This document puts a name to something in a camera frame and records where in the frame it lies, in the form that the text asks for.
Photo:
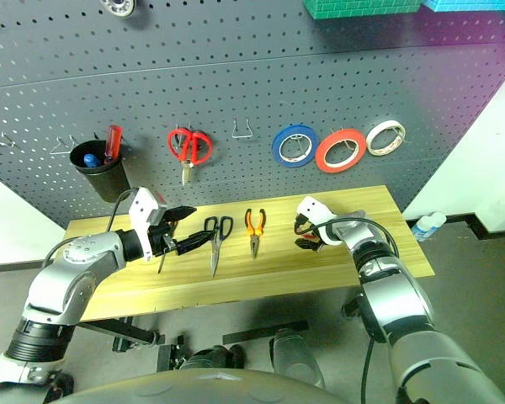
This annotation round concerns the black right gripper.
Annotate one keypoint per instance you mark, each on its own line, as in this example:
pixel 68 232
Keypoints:
pixel 301 222

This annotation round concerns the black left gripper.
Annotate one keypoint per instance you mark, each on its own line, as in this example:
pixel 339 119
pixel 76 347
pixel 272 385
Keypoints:
pixel 162 240

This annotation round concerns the orange black needle-nose pliers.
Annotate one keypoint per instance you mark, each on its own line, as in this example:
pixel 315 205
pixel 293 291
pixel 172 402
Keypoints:
pixel 255 235

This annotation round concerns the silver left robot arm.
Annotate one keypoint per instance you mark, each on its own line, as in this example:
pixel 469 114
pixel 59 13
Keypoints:
pixel 88 256

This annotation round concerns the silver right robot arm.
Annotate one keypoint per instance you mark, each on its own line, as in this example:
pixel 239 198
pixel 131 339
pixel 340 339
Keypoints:
pixel 404 303

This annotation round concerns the red tape roll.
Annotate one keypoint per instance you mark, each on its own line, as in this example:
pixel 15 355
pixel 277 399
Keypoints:
pixel 322 153

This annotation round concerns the black plastic cup holder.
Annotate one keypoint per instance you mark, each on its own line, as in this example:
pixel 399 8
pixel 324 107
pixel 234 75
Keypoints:
pixel 107 181

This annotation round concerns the black table crossbar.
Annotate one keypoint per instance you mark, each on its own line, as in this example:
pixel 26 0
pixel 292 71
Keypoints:
pixel 265 330

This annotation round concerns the blue tape roll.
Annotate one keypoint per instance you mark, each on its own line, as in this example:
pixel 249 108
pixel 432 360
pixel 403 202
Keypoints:
pixel 278 149

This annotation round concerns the silver right robot leg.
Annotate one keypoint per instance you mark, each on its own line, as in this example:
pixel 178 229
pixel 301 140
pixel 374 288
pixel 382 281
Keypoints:
pixel 296 357

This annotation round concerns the silver robot leg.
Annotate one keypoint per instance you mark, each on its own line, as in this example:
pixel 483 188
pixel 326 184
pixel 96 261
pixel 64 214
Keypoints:
pixel 212 357
pixel 296 357

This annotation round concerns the clear plastic bottle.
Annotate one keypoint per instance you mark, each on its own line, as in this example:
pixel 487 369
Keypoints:
pixel 428 226

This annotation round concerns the white tape roll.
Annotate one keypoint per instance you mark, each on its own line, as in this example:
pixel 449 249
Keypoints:
pixel 372 134

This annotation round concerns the silver left robot leg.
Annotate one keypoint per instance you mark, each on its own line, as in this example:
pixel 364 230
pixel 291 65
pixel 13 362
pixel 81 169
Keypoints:
pixel 212 357

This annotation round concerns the grey robot torso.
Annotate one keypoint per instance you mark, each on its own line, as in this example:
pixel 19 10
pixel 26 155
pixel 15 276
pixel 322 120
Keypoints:
pixel 235 389

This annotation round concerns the grey metal pegboard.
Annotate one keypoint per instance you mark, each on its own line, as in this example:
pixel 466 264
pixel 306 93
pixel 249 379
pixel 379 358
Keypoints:
pixel 252 76

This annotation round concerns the round metal bearing wheel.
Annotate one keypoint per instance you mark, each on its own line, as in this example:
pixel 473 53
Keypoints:
pixel 118 6

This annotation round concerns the green brick pattern box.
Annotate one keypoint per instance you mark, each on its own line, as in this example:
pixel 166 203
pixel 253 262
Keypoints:
pixel 362 7

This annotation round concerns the cyan brick pattern box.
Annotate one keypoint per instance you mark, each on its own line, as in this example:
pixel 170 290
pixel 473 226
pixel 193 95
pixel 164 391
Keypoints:
pixel 471 4

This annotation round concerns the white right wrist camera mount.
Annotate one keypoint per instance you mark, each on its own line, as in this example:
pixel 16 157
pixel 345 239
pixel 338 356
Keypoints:
pixel 313 208

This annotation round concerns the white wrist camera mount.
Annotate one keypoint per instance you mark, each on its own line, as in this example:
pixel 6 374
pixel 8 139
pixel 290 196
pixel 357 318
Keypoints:
pixel 142 206
pixel 313 208

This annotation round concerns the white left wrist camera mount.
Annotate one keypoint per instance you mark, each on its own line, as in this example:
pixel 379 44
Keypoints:
pixel 142 206

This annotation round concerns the black table leg frame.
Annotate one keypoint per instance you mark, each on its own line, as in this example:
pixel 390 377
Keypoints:
pixel 126 332

